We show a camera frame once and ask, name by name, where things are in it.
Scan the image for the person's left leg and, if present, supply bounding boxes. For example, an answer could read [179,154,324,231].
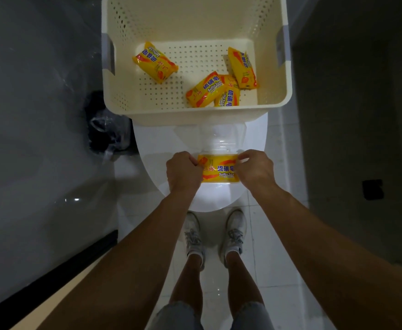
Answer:
[169,253,204,316]

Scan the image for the person's right hand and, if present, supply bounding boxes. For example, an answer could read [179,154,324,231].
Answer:
[235,149,276,193]

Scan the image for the black trash bin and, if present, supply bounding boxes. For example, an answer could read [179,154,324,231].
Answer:
[84,91,135,162]

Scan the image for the person's right grey sneaker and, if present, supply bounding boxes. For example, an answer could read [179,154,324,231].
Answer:
[219,208,248,268]

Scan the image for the person's grey sneaker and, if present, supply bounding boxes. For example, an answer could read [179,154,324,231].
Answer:
[183,211,207,271]
[219,208,248,268]

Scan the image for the person's right leg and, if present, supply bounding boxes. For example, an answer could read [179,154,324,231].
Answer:
[225,251,264,316]

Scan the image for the person's left grey sneaker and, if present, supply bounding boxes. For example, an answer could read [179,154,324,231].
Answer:
[183,211,207,271]

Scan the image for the person's leg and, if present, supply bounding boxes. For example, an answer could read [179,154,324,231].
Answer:
[225,251,264,316]
[169,253,204,316]

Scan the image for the white toilet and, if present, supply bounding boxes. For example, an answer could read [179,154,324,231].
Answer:
[132,111,268,213]

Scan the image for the grey plastic bin liner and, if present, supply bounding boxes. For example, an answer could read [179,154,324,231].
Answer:
[89,110,133,161]

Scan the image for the cream perforated plastic basket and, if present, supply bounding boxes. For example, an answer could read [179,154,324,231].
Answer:
[101,0,293,127]

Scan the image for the grey denim shorts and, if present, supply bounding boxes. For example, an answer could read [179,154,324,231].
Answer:
[149,300,274,330]

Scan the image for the clear plastic bag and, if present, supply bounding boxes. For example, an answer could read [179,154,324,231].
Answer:
[173,123,248,157]

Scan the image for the person's left forearm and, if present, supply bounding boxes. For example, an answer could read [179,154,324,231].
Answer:
[37,189,197,330]

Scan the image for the person's right forearm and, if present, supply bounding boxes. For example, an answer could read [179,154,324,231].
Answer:
[248,183,402,330]

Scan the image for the black square floor drain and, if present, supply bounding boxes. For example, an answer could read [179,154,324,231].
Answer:
[362,179,385,201]

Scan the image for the yellow soap packet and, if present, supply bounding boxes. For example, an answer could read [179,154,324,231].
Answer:
[132,41,179,84]
[198,154,240,183]
[186,71,228,108]
[227,47,259,90]
[214,75,241,107]

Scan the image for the black door sill strip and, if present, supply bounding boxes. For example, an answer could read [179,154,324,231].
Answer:
[0,230,119,330]

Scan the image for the person's left hand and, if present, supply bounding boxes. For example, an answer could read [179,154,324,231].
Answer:
[166,151,204,197]

